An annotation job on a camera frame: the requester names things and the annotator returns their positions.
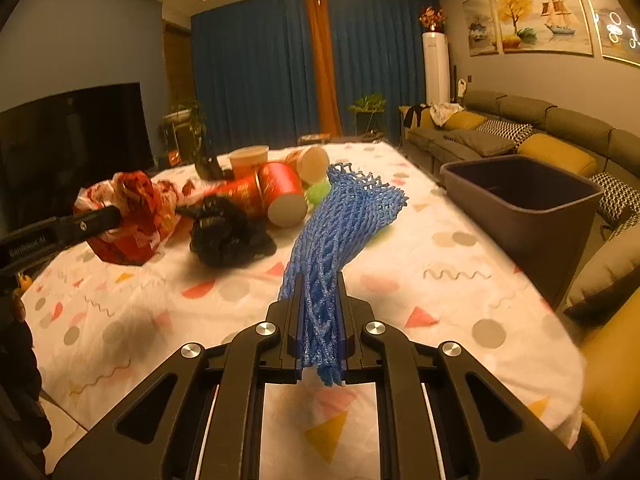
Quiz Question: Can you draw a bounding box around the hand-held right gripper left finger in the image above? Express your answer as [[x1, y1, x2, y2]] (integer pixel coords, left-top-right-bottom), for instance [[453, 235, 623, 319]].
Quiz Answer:
[[52, 275, 306, 480]]

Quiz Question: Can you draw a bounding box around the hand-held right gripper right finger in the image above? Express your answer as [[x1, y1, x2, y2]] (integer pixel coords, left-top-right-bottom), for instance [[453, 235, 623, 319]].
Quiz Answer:
[[337, 272, 588, 480]]

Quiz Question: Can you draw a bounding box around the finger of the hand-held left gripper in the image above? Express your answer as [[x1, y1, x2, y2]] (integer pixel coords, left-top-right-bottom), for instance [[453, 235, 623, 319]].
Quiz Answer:
[[50, 207, 122, 250]]

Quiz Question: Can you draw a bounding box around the red white plastic bag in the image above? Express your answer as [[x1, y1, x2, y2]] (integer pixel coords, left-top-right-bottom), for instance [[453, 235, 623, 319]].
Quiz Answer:
[[74, 171, 181, 266]]

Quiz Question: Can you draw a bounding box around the blue foam net sleeve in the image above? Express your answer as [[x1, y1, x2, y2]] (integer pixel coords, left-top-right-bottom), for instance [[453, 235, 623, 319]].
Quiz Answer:
[[278, 162, 408, 388]]

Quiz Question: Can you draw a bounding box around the green foam net sleeve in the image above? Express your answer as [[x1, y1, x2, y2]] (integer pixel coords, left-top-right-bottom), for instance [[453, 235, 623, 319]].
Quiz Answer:
[[301, 181, 335, 211]]

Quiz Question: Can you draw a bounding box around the orange print paper cup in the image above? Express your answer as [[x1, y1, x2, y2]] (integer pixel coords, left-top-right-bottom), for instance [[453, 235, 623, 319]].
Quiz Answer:
[[230, 145, 270, 178], [285, 146, 331, 186]]

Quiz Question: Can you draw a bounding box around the grey plastic bin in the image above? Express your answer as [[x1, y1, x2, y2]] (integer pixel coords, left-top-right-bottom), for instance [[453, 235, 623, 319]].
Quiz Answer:
[[440, 156, 605, 311]]

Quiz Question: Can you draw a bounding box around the person's left forearm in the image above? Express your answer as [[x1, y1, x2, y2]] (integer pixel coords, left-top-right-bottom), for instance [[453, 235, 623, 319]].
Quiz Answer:
[[0, 292, 52, 476]]

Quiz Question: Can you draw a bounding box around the black television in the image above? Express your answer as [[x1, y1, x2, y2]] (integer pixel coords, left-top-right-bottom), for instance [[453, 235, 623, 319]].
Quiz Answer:
[[0, 82, 155, 233]]

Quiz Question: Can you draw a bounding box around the black plastic bag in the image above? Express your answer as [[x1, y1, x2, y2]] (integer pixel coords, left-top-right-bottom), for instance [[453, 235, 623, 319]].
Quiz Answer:
[[189, 195, 277, 267]]

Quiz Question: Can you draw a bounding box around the printed tablecloth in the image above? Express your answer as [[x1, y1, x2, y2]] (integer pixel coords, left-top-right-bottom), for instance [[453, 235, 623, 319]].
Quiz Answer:
[[20, 141, 586, 480]]

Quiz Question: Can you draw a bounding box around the trailing plant in bowl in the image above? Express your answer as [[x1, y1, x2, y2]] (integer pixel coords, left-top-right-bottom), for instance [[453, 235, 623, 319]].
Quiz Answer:
[[160, 102, 208, 161]]

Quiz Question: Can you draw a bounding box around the red paper cup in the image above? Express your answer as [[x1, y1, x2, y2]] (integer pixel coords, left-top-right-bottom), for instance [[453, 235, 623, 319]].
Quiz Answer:
[[207, 176, 266, 221], [257, 160, 309, 229]]

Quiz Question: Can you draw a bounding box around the wooden cabinet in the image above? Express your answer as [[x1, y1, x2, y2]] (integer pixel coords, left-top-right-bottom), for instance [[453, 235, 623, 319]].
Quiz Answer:
[[162, 22, 193, 106]]

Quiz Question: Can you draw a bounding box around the green potted plant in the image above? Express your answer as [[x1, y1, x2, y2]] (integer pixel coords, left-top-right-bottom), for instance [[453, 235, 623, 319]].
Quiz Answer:
[[348, 92, 387, 116]]

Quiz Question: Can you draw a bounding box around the blue curtain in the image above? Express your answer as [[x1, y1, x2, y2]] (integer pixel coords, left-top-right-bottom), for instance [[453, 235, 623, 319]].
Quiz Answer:
[[327, 0, 441, 143], [191, 0, 321, 150]]

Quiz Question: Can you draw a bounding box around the white cloth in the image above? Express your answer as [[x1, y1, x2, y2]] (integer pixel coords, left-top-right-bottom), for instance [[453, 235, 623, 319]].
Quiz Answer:
[[430, 102, 466, 126]]

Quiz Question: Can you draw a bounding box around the small yellow cushion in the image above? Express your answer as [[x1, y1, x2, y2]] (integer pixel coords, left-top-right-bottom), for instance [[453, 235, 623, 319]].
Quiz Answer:
[[445, 111, 487, 132]]

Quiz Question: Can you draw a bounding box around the black white patterned cushion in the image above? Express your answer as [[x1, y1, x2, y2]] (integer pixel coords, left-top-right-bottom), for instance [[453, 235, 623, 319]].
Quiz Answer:
[[477, 119, 535, 147], [590, 172, 640, 226]]

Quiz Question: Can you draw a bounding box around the grey cushion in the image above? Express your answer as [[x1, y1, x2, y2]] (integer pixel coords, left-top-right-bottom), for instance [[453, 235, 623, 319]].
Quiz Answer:
[[565, 232, 640, 326]]

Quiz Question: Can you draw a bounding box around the large yellow cushion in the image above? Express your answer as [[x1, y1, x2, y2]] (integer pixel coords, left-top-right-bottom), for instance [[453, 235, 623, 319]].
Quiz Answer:
[[517, 133, 598, 177]]

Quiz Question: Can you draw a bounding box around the orange curtain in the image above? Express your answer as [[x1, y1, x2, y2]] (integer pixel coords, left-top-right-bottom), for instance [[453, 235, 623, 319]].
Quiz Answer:
[[305, 0, 343, 133]]

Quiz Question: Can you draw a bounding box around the white standing air conditioner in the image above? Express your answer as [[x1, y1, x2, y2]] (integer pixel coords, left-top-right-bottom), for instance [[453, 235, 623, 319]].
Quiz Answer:
[[422, 31, 451, 106]]

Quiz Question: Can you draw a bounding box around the grey sofa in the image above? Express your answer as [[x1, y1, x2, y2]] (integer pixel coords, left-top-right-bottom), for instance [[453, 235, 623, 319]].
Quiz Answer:
[[400, 90, 640, 241]]

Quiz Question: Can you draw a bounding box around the artificial flower bouquet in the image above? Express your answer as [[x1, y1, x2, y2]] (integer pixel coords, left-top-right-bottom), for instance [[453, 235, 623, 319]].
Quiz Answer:
[[419, 5, 447, 32]]

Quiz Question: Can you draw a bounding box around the small landscape painting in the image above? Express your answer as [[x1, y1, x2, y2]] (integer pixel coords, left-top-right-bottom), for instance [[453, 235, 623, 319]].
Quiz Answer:
[[462, 0, 502, 57]]

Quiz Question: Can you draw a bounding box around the sailboat tree painting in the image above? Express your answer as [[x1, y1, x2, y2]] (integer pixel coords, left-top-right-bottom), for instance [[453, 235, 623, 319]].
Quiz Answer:
[[493, 0, 594, 56]]

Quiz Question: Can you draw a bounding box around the glossy framed painting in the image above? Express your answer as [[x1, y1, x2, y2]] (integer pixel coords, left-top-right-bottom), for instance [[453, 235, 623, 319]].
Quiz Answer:
[[577, 0, 640, 68]]

